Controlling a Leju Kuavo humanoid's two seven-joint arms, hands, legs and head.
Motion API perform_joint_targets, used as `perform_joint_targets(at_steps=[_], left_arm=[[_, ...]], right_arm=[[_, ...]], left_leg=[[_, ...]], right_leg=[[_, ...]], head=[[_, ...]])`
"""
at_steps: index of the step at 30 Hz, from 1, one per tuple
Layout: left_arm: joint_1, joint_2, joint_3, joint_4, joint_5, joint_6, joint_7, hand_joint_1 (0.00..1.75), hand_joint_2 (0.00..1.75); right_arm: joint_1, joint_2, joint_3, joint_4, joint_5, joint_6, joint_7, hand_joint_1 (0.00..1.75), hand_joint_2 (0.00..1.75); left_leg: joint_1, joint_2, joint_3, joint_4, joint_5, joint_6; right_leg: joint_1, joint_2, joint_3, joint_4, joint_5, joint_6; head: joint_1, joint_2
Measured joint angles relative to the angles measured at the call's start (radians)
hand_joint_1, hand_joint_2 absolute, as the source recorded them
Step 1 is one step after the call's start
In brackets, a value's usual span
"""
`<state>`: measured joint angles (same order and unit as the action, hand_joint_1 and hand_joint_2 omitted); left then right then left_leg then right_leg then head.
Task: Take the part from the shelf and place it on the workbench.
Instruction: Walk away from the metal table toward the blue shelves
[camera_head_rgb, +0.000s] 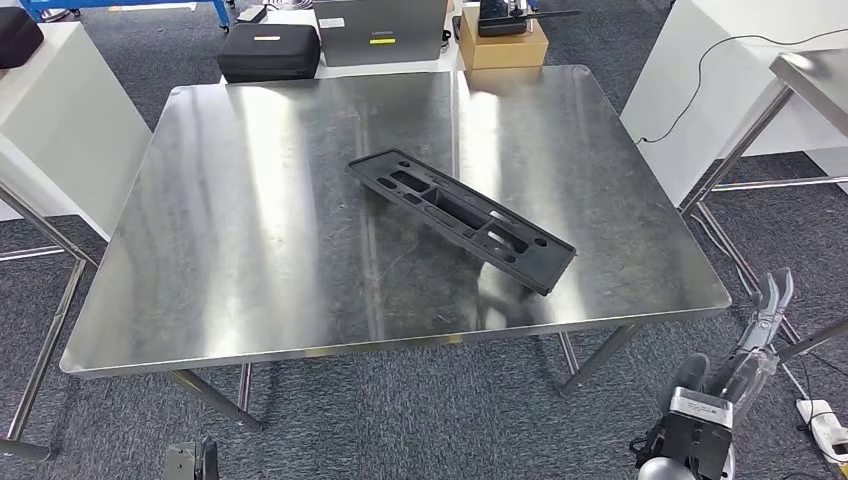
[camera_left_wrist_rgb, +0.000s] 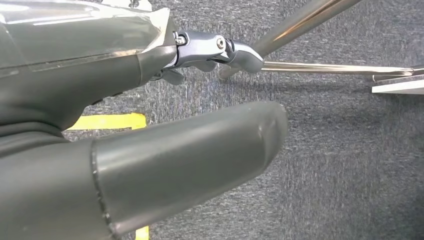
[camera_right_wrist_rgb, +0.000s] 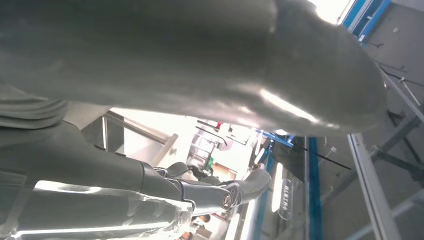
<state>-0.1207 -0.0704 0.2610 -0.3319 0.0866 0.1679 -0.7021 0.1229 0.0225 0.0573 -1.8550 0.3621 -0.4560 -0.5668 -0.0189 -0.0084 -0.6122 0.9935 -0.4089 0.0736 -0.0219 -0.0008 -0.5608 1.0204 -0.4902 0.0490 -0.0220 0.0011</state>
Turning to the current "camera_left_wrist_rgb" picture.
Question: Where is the white cabinet table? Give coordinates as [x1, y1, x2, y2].
[370, 74, 424, 96]

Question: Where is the steel side table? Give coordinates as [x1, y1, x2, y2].
[217, 0, 424, 82]

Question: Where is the yellow floor tape square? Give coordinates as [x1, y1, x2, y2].
[66, 112, 151, 240]

